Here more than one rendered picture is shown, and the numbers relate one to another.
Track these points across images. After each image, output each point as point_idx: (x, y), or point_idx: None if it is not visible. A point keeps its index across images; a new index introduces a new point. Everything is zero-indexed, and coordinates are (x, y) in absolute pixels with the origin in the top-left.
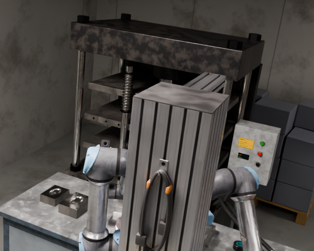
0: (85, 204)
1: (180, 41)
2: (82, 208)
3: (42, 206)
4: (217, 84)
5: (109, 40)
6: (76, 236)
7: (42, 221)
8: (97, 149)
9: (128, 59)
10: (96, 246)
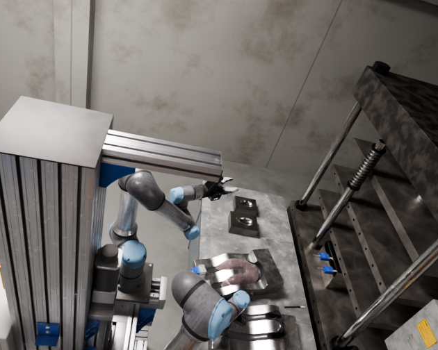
0: (244, 229)
1: (431, 142)
2: (240, 230)
3: (227, 204)
4: (166, 162)
5: (378, 101)
6: (205, 240)
7: (208, 212)
8: None
9: (378, 132)
10: (112, 235)
